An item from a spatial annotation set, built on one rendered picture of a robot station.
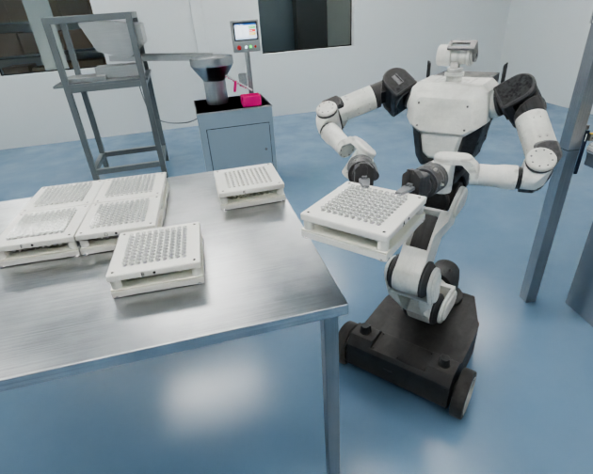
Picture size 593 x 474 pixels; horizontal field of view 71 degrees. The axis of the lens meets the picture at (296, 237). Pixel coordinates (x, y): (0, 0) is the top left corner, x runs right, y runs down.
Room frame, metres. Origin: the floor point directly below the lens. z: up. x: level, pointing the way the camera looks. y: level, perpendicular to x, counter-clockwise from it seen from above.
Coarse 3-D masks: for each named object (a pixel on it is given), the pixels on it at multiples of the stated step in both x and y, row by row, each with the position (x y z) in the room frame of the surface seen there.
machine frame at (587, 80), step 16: (592, 32) 1.77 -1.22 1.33; (592, 48) 1.75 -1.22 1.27; (592, 64) 1.73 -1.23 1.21; (576, 80) 1.79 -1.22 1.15; (592, 80) 1.74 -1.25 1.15; (576, 96) 1.77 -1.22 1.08; (592, 96) 1.74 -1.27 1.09; (576, 112) 1.74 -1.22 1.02; (576, 128) 1.73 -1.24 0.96; (560, 144) 1.78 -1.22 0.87; (576, 144) 1.74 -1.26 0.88; (560, 160) 1.76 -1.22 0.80; (576, 160) 1.74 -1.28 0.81; (560, 176) 1.73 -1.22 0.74; (560, 192) 1.74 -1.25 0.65; (544, 208) 1.78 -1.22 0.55; (560, 208) 1.74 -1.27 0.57; (544, 224) 1.75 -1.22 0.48; (544, 240) 1.73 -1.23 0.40; (544, 256) 1.74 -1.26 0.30; (528, 272) 1.77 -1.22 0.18; (528, 288) 1.74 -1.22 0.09
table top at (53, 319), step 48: (192, 192) 1.59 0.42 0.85; (240, 240) 1.16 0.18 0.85; (288, 240) 1.14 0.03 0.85; (0, 288) 0.98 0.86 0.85; (48, 288) 0.97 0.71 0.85; (96, 288) 0.95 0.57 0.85; (192, 288) 0.92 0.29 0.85; (240, 288) 0.90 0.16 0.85; (288, 288) 0.89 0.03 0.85; (336, 288) 0.87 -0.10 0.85; (0, 336) 0.78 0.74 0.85; (48, 336) 0.76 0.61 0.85; (96, 336) 0.75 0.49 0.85; (144, 336) 0.74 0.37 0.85; (192, 336) 0.73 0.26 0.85; (240, 336) 0.75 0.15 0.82; (0, 384) 0.63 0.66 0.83
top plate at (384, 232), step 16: (336, 192) 1.07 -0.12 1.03; (320, 208) 0.98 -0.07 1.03; (400, 208) 0.94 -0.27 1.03; (416, 208) 0.94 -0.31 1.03; (320, 224) 0.92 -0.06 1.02; (336, 224) 0.89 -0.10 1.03; (352, 224) 0.88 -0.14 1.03; (368, 224) 0.87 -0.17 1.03; (384, 224) 0.86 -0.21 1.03; (400, 224) 0.86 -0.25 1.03; (384, 240) 0.81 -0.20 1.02
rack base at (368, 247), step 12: (420, 216) 0.97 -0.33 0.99; (324, 228) 0.95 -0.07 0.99; (408, 228) 0.92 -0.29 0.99; (324, 240) 0.91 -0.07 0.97; (336, 240) 0.89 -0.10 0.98; (348, 240) 0.88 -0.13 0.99; (360, 240) 0.87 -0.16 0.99; (372, 240) 0.87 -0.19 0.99; (396, 240) 0.86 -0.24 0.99; (360, 252) 0.85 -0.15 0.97; (372, 252) 0.83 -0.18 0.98; (384, 252) 0.81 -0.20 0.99
